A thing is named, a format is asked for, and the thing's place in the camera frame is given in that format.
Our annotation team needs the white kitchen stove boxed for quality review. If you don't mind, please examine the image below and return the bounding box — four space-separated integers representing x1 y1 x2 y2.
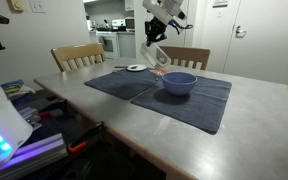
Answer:
96 31 120 59

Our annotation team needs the clear plastic container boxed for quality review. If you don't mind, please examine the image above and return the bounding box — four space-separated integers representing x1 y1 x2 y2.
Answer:
140 42 171 70

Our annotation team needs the clear snack bag orange label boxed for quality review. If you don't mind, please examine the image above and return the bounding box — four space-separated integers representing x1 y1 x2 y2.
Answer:
149 68 172 76

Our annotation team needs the dark blue placemat under bowl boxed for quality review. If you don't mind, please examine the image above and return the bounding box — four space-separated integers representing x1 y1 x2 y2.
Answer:
131 76 232 135

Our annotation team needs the light wooden chair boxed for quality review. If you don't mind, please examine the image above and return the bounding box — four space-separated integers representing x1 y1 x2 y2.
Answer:
51 43 106 72

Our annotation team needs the white plate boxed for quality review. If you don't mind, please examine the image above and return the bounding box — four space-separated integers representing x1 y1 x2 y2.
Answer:
126 64 147 72

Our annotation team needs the wooden chair by door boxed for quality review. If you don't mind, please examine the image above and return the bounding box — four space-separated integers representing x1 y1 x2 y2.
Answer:
161 46 210 70

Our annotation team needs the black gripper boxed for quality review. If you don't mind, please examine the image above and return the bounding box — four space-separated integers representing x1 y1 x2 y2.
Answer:
145 17 167 43

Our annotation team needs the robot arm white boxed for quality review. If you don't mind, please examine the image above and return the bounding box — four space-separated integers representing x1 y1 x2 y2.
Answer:
142 0 192 46

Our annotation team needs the metal spoon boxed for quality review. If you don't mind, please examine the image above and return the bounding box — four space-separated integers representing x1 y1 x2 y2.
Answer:
114 66 137 69

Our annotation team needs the aluminium extrusion rail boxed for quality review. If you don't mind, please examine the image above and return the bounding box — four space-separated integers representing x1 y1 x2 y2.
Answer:
0 133 68 180

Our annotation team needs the dark blue placemat near plate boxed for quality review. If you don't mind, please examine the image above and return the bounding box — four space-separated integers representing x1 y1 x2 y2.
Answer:
85 69 158 100

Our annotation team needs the white door with handle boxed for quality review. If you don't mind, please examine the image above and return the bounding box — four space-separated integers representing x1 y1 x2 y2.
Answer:
224 0 288 85

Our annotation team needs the orange black clamp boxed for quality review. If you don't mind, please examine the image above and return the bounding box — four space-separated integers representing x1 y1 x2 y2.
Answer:
67 121 105 154

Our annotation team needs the blue bowl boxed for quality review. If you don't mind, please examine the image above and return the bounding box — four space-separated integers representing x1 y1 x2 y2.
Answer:
162 72 197 96

